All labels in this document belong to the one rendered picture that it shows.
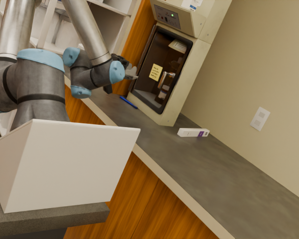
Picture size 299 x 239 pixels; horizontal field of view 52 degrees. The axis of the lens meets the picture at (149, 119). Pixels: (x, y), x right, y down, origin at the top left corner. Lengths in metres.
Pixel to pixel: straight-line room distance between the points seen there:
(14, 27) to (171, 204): 0.78
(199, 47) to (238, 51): 0.40
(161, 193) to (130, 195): 0.18
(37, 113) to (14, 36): 0.31
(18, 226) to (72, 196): 0.13
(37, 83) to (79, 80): 0.40
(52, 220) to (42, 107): 0.26
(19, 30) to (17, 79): 0.22
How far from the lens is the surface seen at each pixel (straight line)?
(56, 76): 0.82
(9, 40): 0.99
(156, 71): 1.65
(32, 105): 0.78
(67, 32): 2.60
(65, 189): 0.76
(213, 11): 1.55
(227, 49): 1.95
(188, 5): 1.51
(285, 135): 1.70
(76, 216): 0.79
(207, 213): 1.05
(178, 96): 1.59
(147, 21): 1.78
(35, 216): 0.74
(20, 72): 0.83
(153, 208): 1.25
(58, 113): 0.78
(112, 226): 1.46
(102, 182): 0.80
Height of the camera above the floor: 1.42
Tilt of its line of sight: 17 degrees down
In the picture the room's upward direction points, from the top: 24 degrees clockwise
